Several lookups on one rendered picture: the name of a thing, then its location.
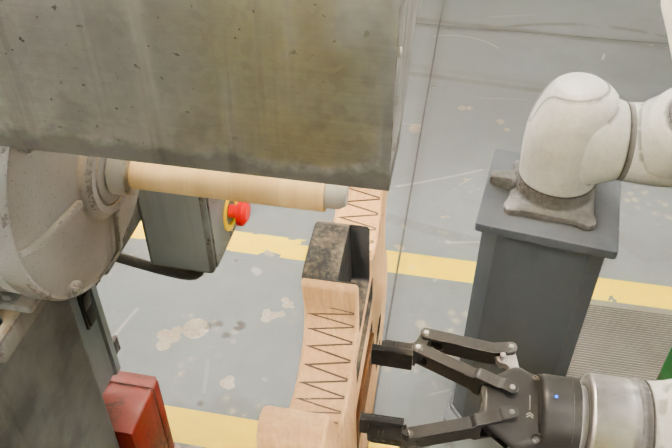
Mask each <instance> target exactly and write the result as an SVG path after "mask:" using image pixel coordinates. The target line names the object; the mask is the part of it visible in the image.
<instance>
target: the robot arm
mask: <svg viewBox="0 0 672 448"><path fill-rule="evenodd" d="M660 1H661V10H662V14H663V19H664V23H665V27H666V32H667V36H668V42H669V47H670V52H671V58H672V0H660ZM491 176H492V177H490V183H491V184H494V185H496V186H499V187H502V188H504V189H507V190H510V195H509V198H508V199H507V200H506V202H505V203H504V206H503V211H504V213H506V214H507V215H511V216H526V217H531V218H536V219H541V220H546V221H551V222H556V223H561V224H566V225H571V226H574V227H577V228H580V229H582V230H585V231H592V230H594V228H595V225H596V219H595V217H594V200H595V188H596V186H597V185H598V183H603V182H608V181H612V180H620V181H626V182H631V183H636V184H643V185H650V186H659V187H670V188H672V88H670V89H668V90H667V91H665V92H664V93H662V94H660V95H658V96H655V97H653V98H651V99H648V100H647V101H645V102H626V101H624V100H621V99H619V95H618V93H617V92H616V90H615V89H614V88H613V87H612V86H611V85H610V84H609V83H608V82H607V81H605V80H603V79H601V78H599V77H597V76H595V75H592V74H589V73H582V72H573V73H567V74H564V75H561V76H559V77H558V78H556V79H554V80H553V81H551V82H550V83H549V84H548V85H547V86H546V87H545V89H544V90H543V91H542V93H541V94H540V96H539V97H538V99H537V100H536V102H535V104H534V106H533V108H532V110H531V113H530V115H529V118H528V121H527V125H526V128H525V132H524V136H523V141H522V147H521V155H520V160H516V161H515V162H514V163H513V170H493V171H492V173H491ZM516 351H517V345H516V344H515V343H514V342H498V343H492V342H488V341H483V340H479V339H474V338H470V337H466V336H461V335H457V334H452V333H448V332H443V331H439V330H435V329H430V328H423V329H422V330H421V333H420V335H419V337H418V339H417V340H416V341H415V342H413V343H406V342H400V341H397V342H396V341H392V340H382V343H381V345H378V344H372V350H371V364H374V365H380V366H387V367H393V368H400V369H406V370H411V369H412V365H413V366H415V364H418V365H420V366H422V367H424V368H426V369H428V370H430V371H433V372H435V373H437V374H439V375H441V376H443V377H445V378H447V379H449V380H451V381H453V382H456V383H458V384H460V385H462V386H464V387H466V388H468V389H470V390H471V392H472V393H473V394H475V395H477V396H479V403H480V411H479V413H474V414H472V415H471V416H468V417H463V418H457V419H451V420H446V421H440V422H434V423H428V424H423V425H417V426H411V427H407V424H405V425H404V418H399V417H392V416H385V415H378V414H371V413H364V412H361V415H360V421H359V432H361V433H367V440H368V441H370V442H372V443H379V444H385V445H392V446H398V447H400V448H426V446H431V445H437V444H443V443H448V442H454V441H460V440H466V439H472V440H477V439H483V438H489V437H492V438H493V439H494V440H495V441H496V442H497V443H498V444H500V445H501V446H502V447H503V448H672V379H667V380H657V381H650V380H640V379H638V378H625V377H618V376H611V375H604V374H596V373H586V374H584V375H583V377H582V378H581V380H579V379H578V378H572V377H565V376H558V375H551V374H532V373H529V372H527V371H525V370H524V369H522V368H520V367H519V365H518V361H517V357H516ZM446 354H447V355H446ZM449 355H451V356H456V357H460V358H464V359H468V360H473V361H477V362H481V363H486V364H496V365H497V366H498V367H499V368H505V369H506V371H504V372H502V373H500V374H498V375H495V374H493V373H491V372H489V371H487V370H485V369H482V368H474V367H472V366H470V365H468V364H466V363H464V362H461V361H459V360H457V359H455V358H453V357H451V356H449Z"/></svg>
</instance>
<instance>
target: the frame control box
mask: <svg viewBox="0 0 672 448"><path fill-rule="evenodd" d="M237 203H238V202H237V201H229V200H221V199H213V198H204V197H196V196H188V195H180V194H172V193H164V192H155V191H147V190H139V194H138V199H137V204H138V208H139V213H140V217H141V221H142V226H143V230H144V235H145V239H146V243H147V248H148V252H149V257H150V261H148V260H145V259H142V258H138V257H135V256H131V255H128V254H125V253H121V254H120V256H119V257H118V259H117V260H116V262H117V263H121V264H124V265H128V266H131V267H135V268H138V269H142V270H145V271H149V272H152V273H156V274H160V275H164V276H167V277H172V278H176V279H181V280H197V279H199V278H200V277H201V276H203V274H204V273H214V272H215V269H216V267H218V266H219V264H220V261H221V259H222V257H223V255H224V252H225V250H226V248H227V246H228V243H229V241H230V239H231V237H232V235H233V232H234V230H235V228H236V226H237V225H236V221H235V218H229V217H228V208H229V205H230V204H235V205H237Z"/></svg>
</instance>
